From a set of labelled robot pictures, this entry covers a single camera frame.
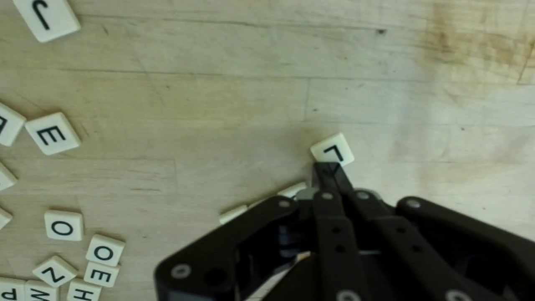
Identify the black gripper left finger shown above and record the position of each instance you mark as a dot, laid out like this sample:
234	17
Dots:
267	251

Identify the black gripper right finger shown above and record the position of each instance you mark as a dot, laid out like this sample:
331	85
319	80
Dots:
445	256

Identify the cream letter tile L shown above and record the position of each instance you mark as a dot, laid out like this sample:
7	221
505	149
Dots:
333	147

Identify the cream letter tile J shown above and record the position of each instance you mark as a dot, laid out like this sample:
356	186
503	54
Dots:
47	19

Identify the cream letter tile O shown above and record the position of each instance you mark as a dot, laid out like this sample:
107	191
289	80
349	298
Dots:
62	226
103	251

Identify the cream letter tile E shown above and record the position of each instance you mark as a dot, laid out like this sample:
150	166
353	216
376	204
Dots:
52	134
100	274

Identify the cream letter tile H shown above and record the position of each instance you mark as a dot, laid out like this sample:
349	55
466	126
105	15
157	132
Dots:
83	291

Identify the cream letter tile N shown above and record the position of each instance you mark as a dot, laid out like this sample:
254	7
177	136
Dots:
53	271

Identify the cream letter tile M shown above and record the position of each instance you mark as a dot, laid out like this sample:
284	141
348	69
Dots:
40	291

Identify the cream letter tile R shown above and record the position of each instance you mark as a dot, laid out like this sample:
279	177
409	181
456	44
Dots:
10	289

